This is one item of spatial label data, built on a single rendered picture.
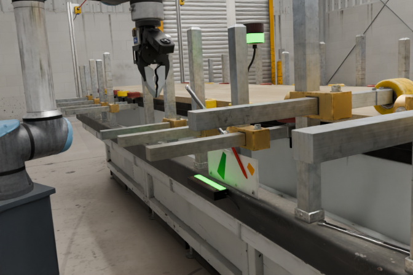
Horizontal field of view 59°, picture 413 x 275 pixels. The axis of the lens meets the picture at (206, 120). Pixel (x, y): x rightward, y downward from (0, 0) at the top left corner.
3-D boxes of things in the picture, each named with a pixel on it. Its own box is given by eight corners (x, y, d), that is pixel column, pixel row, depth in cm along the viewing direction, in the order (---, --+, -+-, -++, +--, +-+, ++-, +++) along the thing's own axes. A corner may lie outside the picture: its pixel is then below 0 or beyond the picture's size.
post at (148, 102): (148, 145, 163) (140, 43, 156) (145, 143, 167) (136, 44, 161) (158, 143, 165) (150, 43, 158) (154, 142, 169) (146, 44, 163)
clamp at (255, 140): (253, 151, 88) (252, 131, 87) (225, 143, 100) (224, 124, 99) (272, 148, 91) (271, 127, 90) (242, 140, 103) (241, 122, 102)
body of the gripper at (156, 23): (157, 65, 109) (154, 24, 108) (168, 64, 102) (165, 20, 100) (133, 66, 106) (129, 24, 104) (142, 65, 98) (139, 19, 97)
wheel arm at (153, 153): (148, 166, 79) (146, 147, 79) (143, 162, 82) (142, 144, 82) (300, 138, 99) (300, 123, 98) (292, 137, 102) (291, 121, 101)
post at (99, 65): (103, 129, 251) (96, 59, 245) (102, 128, 254) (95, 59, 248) (108, 128, 253) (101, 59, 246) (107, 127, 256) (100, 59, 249)
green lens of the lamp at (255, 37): (249, 42, 92) (249, 33, 91) (236, 44, 97) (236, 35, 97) (268, 42, 94) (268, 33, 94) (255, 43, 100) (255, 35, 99)
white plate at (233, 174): (257, 199, 89) (255, 160, 87) (208, 175, 112) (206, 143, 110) (259, 199, 89) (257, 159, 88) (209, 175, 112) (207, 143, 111)
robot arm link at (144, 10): (168, 2, 99) (133, 0, 95) (169, 20, 100) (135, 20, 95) (155, 8, 107) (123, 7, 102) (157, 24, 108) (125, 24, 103)
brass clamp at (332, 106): (330, 121, 64) (330, 92, 64) (281, 115, 76) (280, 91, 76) (354, 117, 67) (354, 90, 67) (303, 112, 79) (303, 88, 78)
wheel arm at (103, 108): (66, 116, 212) (65, 109, 211) (65, 116, 215) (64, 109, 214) (138, 109, 232) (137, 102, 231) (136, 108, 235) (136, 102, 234)
